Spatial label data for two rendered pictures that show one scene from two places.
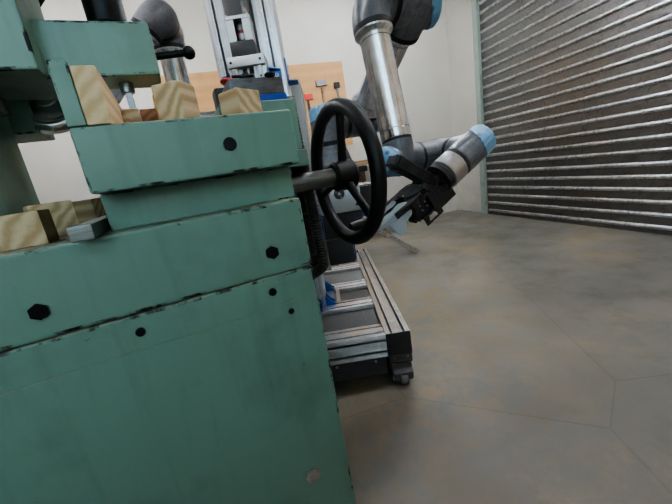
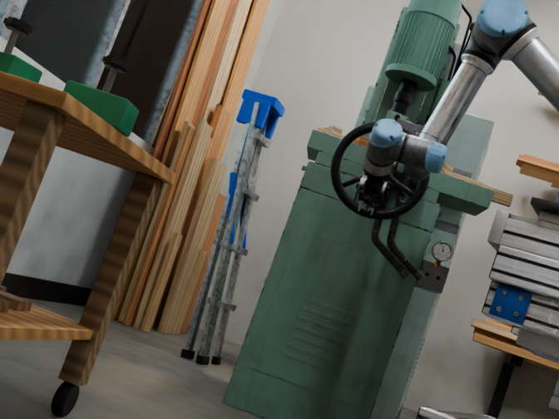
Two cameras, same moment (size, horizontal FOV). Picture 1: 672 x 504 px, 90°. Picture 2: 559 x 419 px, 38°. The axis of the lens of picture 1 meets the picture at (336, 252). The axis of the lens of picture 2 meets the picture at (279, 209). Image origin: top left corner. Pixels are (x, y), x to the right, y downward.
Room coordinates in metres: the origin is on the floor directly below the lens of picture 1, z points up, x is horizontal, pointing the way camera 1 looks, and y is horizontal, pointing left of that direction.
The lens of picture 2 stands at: (1.60, -2.19, 0.36)
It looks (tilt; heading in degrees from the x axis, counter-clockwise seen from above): 6 degrees up; 119
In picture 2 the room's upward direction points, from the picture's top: 20 degrees clockwise
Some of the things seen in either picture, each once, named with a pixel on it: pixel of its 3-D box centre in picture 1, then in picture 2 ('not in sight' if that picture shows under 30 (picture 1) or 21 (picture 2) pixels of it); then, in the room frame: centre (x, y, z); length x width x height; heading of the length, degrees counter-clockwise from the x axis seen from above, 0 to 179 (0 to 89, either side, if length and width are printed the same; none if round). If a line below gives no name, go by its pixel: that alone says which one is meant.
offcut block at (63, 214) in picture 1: (52, 219); not in sight; (0.45, 0.36, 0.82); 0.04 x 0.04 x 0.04; 46
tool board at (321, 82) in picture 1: (260, 113); not in sight; (3.87, 0.56, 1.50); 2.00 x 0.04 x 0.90; 105
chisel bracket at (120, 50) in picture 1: (104, 63); (393, 129); (0.55, 0.29, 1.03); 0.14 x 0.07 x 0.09; 114
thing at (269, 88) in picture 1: (247, 94); (414, 131); (0.70, 0.12, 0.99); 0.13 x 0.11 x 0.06; 24
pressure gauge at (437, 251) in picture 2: not in sight; (441, 253); (0.88, 0.18, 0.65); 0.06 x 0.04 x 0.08; 24
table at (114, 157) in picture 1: (215, 163); (398, 171); (0.66, 0.20, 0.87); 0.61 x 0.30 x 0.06; 24
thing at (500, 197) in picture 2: (148, 150); (430, 173); (0.72, 0.34, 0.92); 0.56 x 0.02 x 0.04; 24
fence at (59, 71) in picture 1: (117, 141); not in sight; (0.60, 0.33, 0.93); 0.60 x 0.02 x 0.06; 24
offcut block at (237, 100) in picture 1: (241, 107); (333, 133); (0.45, 0.09, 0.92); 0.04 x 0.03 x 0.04; 144
